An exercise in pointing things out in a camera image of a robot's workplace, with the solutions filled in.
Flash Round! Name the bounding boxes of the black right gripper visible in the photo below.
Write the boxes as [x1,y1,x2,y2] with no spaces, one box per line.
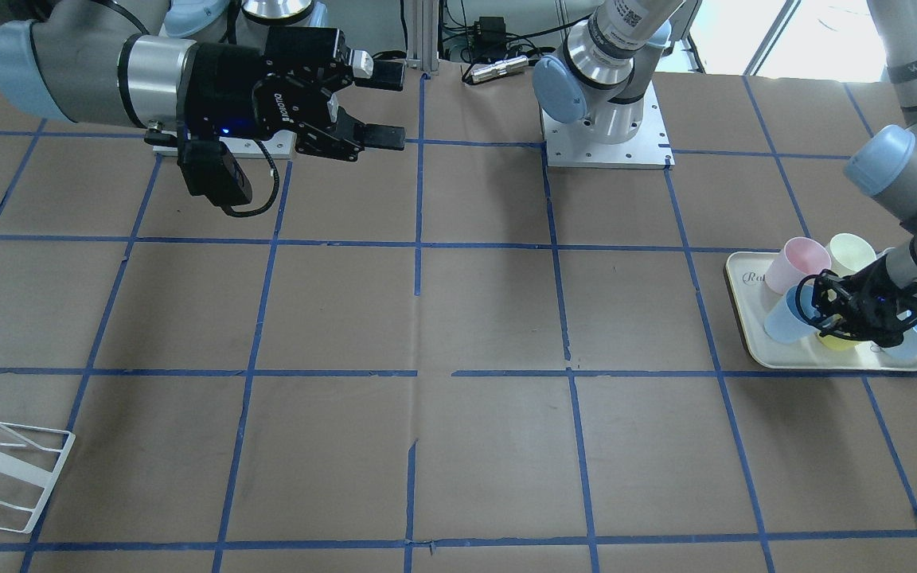
[181,28,405,161]

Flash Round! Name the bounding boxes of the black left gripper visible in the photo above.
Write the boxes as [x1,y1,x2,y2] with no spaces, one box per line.
[796,258,917,348]

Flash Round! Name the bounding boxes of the light blue plastic cup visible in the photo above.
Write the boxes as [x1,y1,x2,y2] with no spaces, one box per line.
[763,284,820,345]

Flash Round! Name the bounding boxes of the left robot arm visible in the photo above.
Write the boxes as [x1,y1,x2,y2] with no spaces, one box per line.
[533,1,917,349]

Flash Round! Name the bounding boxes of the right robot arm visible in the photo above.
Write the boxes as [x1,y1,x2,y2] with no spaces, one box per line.
[0,1,405,161]

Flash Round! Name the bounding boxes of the yellow plastic cup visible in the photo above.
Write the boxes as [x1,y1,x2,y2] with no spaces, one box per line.
[815,314,861,352]

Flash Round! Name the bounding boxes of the pale green plastic cup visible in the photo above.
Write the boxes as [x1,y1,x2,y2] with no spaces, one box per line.
[825,232,877,277]

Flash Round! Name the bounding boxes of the pink plastic cup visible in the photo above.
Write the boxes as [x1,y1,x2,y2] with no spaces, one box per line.
[764,238,833,294]

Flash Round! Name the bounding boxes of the cream plastic tray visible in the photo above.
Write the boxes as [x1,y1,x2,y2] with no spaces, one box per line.
[725,251,917,372]

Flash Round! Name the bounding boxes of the silver metal cylinder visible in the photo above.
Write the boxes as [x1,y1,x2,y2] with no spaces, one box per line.
[462,55,530,86]

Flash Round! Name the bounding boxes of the aluminium frame post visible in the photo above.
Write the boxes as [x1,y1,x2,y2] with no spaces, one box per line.
[403,0,441,76]

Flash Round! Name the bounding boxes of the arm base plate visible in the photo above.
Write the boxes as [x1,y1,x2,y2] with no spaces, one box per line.
[153,127,300,159]
[540,84,674,170]

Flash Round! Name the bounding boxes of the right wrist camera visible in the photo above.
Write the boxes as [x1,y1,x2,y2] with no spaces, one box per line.
[176,140,252,208]

